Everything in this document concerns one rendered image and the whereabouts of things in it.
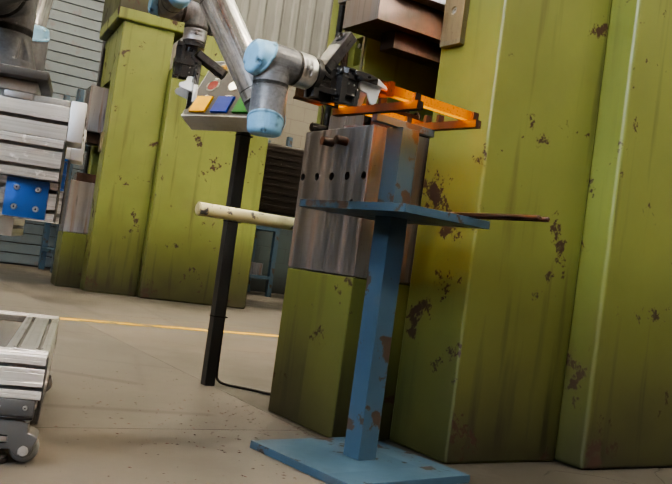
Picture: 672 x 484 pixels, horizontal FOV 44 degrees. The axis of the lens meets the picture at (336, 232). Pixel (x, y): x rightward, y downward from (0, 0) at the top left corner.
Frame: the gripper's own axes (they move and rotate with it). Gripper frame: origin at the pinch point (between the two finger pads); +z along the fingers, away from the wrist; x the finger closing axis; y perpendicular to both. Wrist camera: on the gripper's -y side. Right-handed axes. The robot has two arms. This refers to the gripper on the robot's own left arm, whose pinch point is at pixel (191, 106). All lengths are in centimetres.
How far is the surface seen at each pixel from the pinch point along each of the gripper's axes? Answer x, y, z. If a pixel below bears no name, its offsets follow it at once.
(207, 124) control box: -33.5, -9.9, -0.1
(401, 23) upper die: 22, -59, -34
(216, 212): -8.6, -13.9, 32.0
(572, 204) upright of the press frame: 50, -111, 16
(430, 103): 81, -48, 2
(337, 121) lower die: 10.6, -45.7, -2.1
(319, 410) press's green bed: 33, -46, 87
